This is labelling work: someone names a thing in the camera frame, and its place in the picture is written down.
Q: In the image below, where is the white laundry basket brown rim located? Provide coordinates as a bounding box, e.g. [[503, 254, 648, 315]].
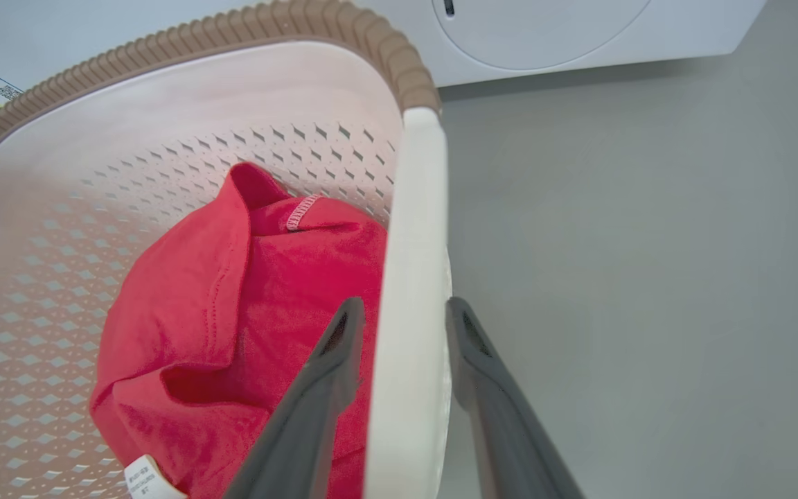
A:
[[0, 0, 453, 499]]

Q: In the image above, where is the red garment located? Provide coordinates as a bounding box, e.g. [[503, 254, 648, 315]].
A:
[[89, 161, 389, 499]]

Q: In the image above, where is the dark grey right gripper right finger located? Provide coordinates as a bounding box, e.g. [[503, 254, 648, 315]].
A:
[[445, 297, 585, 499]]

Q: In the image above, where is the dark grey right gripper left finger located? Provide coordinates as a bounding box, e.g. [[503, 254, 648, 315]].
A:
[[223, 297, 366, 499]]

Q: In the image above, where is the white washing machine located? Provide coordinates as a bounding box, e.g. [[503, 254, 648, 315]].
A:
[[0, 0, 768, 112]]

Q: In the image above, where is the white washing machine door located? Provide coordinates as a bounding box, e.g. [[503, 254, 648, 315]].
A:
[[431, 0, 653, 71]]

